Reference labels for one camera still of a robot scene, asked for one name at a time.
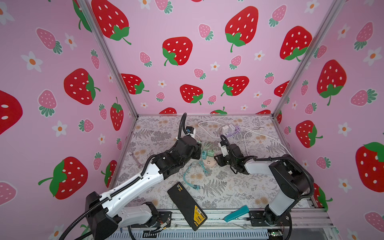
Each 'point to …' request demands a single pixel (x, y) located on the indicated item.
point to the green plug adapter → (210, 153)
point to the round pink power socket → (210, 161)
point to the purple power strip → (237, 129)
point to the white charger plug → (230, 129)
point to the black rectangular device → (192, 211)
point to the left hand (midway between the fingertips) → (199, 144)
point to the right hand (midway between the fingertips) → (216, 157)
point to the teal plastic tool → (240, 211)
